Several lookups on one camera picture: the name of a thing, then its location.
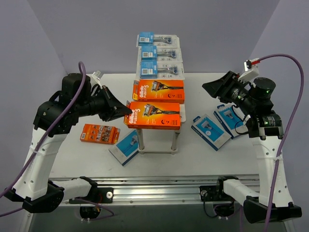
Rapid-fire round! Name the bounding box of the orange Fusion5 razor box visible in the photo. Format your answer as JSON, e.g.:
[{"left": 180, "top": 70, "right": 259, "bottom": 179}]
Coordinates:
[
  {"left": 80, "top": 124, "right": 120, "bottom": 145},
  {"left": 132, "top": 79, "right": 185, "bottom": 104},
  {"left": 124, "top": 101, "right": 181, "bottom": 130}
]

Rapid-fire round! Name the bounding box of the blue harry's box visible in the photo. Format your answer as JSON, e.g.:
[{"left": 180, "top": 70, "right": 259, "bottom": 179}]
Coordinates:
[
  {"left": 214, "top": 104, "right": 248, "bottom": 139},
  {"left": 109, "top": 130, "right": 139, "bottom": 166},
  {"left": 191, "top": 115, "right": 231, "bottom": 151}
]

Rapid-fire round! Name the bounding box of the clear blue-card razor blister pack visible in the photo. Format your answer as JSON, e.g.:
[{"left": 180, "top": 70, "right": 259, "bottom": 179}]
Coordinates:
[{"left": 136, "top": 60, "right": 185, "bottom": 80}]

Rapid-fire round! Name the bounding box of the Gillette SkinGuard blister pack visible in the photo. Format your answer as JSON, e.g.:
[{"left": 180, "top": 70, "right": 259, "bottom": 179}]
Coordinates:
[{"left": 137, "top": 45, "right": 183, "bottom": 62}]

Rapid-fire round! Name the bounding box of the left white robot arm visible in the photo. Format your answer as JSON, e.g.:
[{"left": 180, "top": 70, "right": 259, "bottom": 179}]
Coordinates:
[{"left": 4, "top": 73, "right": 132, "bottom": 213}]

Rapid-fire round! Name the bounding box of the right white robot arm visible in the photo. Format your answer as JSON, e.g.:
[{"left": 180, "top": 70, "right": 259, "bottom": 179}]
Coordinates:
[{"left": 202, "top": 71, "right": 302, "bottom": 223}]

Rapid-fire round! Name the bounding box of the white two-tier shelf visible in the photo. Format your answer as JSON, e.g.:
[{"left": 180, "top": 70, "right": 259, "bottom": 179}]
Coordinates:
[{"left": 131, "top": 36, "right": 186, "bottom": 155}]

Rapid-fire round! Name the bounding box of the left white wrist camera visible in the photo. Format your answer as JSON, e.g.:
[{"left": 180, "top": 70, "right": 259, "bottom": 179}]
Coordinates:
[{"left": 92, "top": 71, "right": 103, "bottom": 87}]

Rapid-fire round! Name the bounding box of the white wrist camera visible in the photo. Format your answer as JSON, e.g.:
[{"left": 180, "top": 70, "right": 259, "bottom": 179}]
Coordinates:
[
  {"left": 238, "top": 58, "right": 260, "bottom": 83},
  {"left": 92, "top": 71, "right": 103, "bottom": 87}
]

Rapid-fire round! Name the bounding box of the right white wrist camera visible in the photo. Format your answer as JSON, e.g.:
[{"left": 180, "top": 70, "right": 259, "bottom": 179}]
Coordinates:
[{"left": 238, "top": 58, "right": 260, "bottom": 83}]

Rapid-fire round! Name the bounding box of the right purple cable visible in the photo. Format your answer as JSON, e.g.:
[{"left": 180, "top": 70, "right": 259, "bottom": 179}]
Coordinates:
[{"left": 255, "top": 54, "right": 305, "bottom": 232}]

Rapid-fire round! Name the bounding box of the purple cable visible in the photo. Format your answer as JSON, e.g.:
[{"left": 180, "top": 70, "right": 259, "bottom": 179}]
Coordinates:
[
  {"left": 0, "top": 61, "right": 115, "bottom": 220},
  {"left": 255, "top": 54, "right": 305, "bottom": 232}
]

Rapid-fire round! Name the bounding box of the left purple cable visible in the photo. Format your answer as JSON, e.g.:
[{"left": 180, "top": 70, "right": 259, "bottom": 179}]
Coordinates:
[{"left": 0, "top": 61, "right": 115, "bottom": 220}]

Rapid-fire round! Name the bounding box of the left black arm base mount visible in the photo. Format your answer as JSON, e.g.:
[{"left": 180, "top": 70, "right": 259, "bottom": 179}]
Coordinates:
[{"left": 87, "top": 187, "right": 114, "bottom": 203}]

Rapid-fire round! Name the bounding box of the aluminium mounting rail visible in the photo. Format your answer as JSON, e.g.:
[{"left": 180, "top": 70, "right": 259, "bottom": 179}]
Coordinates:
[{"left": 48, "top": 177, "right": 261, "bottom": 206}]

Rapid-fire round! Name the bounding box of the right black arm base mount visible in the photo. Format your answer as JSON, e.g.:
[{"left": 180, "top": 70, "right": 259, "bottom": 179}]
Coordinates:
[{"left": 199, "top": 185, "right": 233, "bottom": 202}]

